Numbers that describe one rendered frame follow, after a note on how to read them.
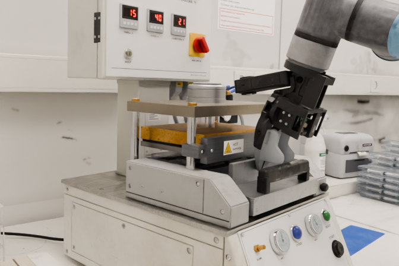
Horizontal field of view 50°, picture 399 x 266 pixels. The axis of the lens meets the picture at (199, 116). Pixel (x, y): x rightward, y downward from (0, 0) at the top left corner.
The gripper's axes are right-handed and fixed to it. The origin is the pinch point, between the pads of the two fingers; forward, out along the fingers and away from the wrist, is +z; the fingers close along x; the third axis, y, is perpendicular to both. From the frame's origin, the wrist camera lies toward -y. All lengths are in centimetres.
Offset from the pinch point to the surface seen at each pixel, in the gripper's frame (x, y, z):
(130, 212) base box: -17.0, -12.1, 14.7
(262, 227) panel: -8.6, 9.5, 5.7
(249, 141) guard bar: 0.9, -4.1, -2.5
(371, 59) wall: 156, -45, -14
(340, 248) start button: 11.8, 16.6, 11.5
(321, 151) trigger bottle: 82, -22, 18
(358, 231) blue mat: 50, 9, 24
